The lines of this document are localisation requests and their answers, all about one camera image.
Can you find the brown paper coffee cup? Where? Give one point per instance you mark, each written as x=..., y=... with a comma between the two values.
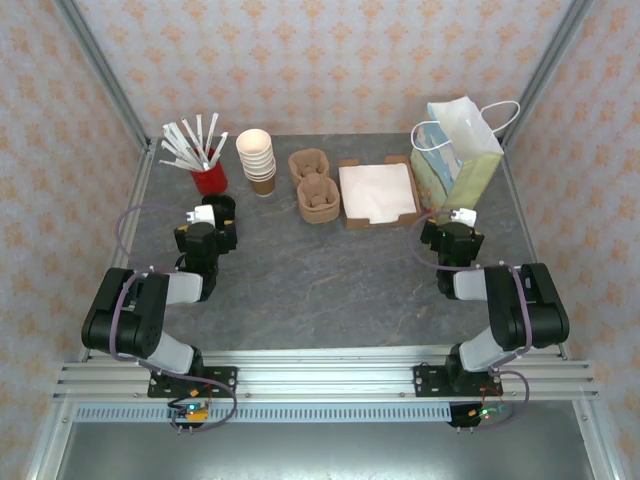
x=263, y=189

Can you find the brown cardboard napkin tray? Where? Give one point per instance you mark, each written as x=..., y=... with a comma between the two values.
x=357, y=224

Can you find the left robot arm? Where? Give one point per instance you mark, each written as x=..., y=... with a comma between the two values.
x=125, y=310

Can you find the aluminium lower frame bar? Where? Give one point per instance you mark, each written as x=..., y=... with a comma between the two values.
x=42, y=467
x=602, y=467

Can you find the aluminium frame post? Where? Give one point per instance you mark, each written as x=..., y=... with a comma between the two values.
x=103, y=65
x=545, y=65

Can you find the printed paper takeout bag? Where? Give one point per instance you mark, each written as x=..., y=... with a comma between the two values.
x=465, y=180

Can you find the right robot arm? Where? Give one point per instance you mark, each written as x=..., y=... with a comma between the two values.
x=525, y=310

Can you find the aluminium table side rail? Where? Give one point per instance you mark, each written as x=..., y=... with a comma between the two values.
x=142, y=170
x=525, y=210

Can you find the red straw holder cup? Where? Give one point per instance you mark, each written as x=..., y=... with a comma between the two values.
x=210, y=180

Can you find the grey metal panel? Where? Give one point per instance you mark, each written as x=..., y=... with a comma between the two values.
x=325, y=455

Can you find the black plastic cup lid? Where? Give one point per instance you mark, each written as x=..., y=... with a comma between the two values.
x=222, y=202

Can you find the brown pulp cup carrier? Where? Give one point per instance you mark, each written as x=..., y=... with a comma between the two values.
x=320, y=218
x=312, y=172

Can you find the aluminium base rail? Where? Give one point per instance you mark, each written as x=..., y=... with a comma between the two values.
x=325, y=380

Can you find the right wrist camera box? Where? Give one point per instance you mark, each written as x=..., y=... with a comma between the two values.
x=465, y=216

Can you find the white wrapped straw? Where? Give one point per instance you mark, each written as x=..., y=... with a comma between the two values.
x=184, y=140
x=180, y=161
x=177, y=150
x=191, y=134
x=201, y=132
x=179, y=143
x=219, y=146
x=212, y=132

